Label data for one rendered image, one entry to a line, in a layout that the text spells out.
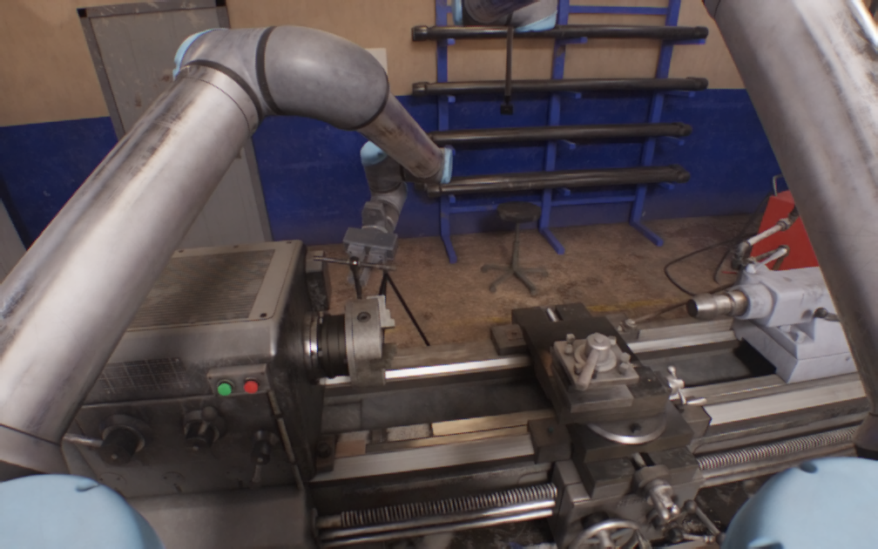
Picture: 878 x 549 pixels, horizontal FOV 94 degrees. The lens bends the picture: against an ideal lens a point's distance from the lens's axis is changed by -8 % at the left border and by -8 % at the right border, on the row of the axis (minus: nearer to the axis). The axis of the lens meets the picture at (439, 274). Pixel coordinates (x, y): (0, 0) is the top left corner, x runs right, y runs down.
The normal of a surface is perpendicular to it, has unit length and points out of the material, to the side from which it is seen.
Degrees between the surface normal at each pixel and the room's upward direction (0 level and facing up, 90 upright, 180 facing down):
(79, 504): 5
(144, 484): 90
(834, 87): 62
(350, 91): 98
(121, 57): 90
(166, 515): 32
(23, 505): 5
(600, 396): 0
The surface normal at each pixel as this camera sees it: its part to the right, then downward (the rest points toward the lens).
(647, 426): -0.02, -0.87
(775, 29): -0.87, -0.01
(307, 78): 0.25, 0.47
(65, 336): 0.85, -0.12
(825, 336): 0.11, 0.09
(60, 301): 0.62, -0.32
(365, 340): 0.09, -0.20
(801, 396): 0.06, -0.41
